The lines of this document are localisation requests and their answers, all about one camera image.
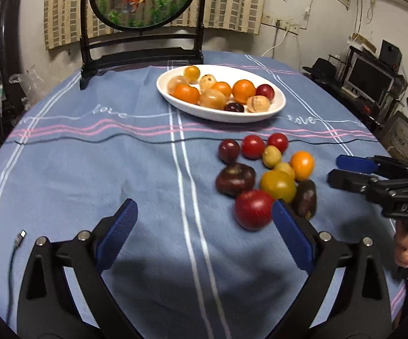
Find large orange mandarin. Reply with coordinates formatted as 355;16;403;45
232;79;257;105

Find large dark purple tomato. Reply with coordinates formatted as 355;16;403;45
215;163;256;197

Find flat cardboard box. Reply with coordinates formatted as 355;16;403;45
352;33;377;52

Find black computer desk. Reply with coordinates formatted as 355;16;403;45
303;47;407;128

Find dark red cherry tomato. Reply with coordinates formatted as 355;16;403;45
218;139;240;164

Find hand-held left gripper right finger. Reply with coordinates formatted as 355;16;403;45
271;198;392;339

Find white socket strip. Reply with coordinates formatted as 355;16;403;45
276;19;300;34

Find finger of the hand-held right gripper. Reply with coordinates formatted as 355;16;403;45
327;169;408;205
335;154;408;181

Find small orange tomato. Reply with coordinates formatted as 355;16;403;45
290;151;315;181

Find small red tomato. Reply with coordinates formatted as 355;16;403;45
267;133;289;153
241;135;266;159

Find dark purple oblong tomato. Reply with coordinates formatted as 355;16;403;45
292;180;318;220

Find pale cream asian pear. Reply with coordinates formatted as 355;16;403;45
199;73;217;92

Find striped cream pepino melon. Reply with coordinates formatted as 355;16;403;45
246;95;271;113

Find dark red plum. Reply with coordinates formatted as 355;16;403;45
256;84;275;100

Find white oval plate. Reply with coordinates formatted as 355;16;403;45
156;64;287;123

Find small yellow tomato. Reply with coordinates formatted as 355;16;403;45
274;162;296;181
262;145;282;169

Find white power cable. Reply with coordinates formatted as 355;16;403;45
260;30;293;59

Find person's right hand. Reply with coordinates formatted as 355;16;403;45
394;219;408;269

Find large red tomato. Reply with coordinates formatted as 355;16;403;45
234;189;275;231

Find beige checked curtain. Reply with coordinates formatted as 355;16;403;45
43;0;269;51

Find blue striped tablecloth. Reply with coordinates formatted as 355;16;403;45
0;50;407;339

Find black usb cable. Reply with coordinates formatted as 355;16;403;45
6;229;27;325

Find yellow-orange tomato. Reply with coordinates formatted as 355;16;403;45
184;65;201;82

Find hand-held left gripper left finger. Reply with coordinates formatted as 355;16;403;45
17;198;144;339

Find large tan asian pear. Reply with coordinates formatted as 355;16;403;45
199;89;227;110

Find olive yellow tomato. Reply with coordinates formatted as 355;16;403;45
260;170;297;203

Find small tan asian pear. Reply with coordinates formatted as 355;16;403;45
168;75;187;94

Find clear plastic bag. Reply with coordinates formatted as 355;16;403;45
8;67;39;107

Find computer monitor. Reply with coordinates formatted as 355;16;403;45
345;55;397;96

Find black framed goldfish screen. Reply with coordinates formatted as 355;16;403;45
79;0;210;90

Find black hat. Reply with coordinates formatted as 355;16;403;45
302;57;339;80

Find black speaker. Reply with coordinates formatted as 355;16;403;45
380;40;402;66

